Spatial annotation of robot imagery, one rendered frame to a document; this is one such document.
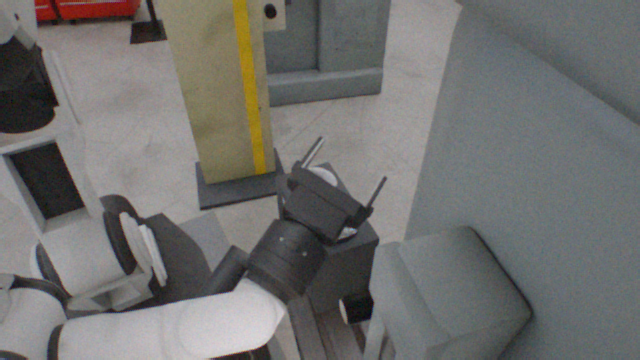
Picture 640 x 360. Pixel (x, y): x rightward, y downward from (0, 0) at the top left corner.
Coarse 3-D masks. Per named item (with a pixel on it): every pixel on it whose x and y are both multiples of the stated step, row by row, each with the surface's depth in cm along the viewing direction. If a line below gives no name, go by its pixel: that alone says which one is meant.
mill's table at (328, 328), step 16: (288, 304) 81; (304, 304) 80; (304, 320) 77; (320, 320) 80; (336, 320) 77; (368, 320) 77; (304, 336) 75; (320, 336) 75; (336, 336) 75; (352, 336) 75; (304, 352) 73; (320, 352) 73; (336, 352) 73; (352, 352) 73
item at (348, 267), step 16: (288, 176) 80; (320, 176) 78; (336, 176) 80; (288, 192) 77; (368, 224) 71; (352, 240) 68; (368, 240) 68; (336, 256) 67; (352, 256) 69; (368, 256) 71; (320, 272) 68; (336, 272) 70; (352, 272) 73; (368, 272) 75; (320, 288) 72; (336, 288) 74; (352, 288) 77; (368, 288) 79; (320, 304) 76; (336, 304) 78
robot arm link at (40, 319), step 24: (24, 288) 45; (48, 288) 46; (24, 312) 42; (48, 312) 44; (144, 312) 46; (0, 336) 39; (24, 336) 40; (48, 336) 43; (72, 336) 43; (96, 336) 43; (120, 336) 44; (144, 336) 44
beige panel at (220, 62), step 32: (160, 0) 161; (192, 0) 164; (224, 0) 168; (256, 0) 172; (192, 32) 173; (224, 32) 177; (256, 32) 181; (192, 64) 182; (224, 64) 187; (256, 64) 192; (192, 96) 193; (224, 96) 198; (256, 96) 203; (192, 128) 205; (224, 128) 211; (256, 128) 216; (224, 160) 225; (256, 160) 231; (224, 192) 229; (256, 192) 229
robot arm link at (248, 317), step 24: (168, 312) 45; (192, 312) 43; (216, 312) 44; (240, 312) 44; (264, 312) 45; (168, 336) 44; (192, 336) 43; (216, 336) 43; (240, 336) 44; (264, 336) 44
